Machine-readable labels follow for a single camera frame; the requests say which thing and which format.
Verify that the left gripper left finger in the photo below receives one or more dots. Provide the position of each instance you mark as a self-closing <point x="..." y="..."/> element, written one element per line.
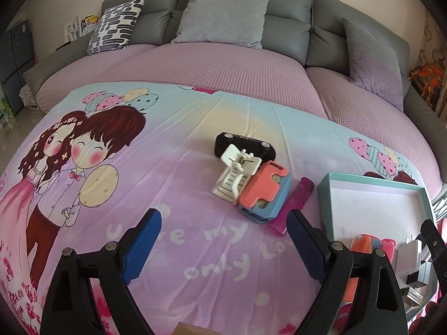
<point x="70" y="306"/>

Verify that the patterned beige curtain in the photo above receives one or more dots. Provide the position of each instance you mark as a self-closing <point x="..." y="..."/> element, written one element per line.
<point x="433" y="47"/>

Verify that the light grey cushion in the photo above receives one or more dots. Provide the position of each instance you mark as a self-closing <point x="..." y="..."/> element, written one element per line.
<point x="232" y="22"/>

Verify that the grey sofa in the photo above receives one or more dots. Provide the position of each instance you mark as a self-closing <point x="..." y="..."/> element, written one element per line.
<point x="319" y="56"/>

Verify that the black white patterned cushion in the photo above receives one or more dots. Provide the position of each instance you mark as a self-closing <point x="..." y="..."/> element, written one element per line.
<point x="115" y="27"/>

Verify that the dark blue cabinet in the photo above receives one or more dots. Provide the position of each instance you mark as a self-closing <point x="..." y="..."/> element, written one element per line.
<point x="17" y="57"/>

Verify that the orange bag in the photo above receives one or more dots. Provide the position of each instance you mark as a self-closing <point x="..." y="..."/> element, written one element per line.
<point x="428" y="82"/>

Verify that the black toy car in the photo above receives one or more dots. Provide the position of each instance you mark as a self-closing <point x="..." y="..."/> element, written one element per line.
<point x="258" y="148"/>

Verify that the teal shallow cardboard tray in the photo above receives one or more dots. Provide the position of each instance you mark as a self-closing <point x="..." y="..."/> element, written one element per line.
<point x="351" y="205"/>

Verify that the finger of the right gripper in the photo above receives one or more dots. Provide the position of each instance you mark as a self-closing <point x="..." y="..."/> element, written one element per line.
<point x="437" y="247"/>

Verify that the purple grey cushion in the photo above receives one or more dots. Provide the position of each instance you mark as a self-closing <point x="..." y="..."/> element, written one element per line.
<point x="373" y="65"/>

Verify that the gold black patterned lighter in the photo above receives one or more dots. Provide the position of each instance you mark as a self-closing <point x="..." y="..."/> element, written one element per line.
<point x="414" y="297"/>

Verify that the white hair claw clip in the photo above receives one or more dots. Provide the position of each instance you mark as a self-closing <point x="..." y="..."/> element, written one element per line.
<point x="240" y="167"/>

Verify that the black power adapter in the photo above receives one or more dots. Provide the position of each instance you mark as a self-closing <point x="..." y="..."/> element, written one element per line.
<point x="419" y="278"/>

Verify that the books and white rack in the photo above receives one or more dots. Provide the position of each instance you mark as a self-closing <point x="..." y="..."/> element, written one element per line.
<point x="80" y="27"/>

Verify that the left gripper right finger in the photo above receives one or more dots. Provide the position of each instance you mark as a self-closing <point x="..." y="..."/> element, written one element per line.
<point x="377" y="306"/>

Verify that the pink smart watch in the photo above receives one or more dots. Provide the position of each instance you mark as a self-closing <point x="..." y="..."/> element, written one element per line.
<point x="388" y="246"/>

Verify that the blue orange toy block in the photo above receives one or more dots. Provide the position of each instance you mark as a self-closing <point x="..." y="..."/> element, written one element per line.
<point x="363" y="244"/>
<point x="265" y="194"/>

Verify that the white power adapter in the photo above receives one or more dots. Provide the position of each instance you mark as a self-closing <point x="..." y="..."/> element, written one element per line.
<point x="408" y="257"/>

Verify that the purple lighter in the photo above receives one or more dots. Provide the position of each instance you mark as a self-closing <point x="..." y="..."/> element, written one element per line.
<point x="296" y="200"/>

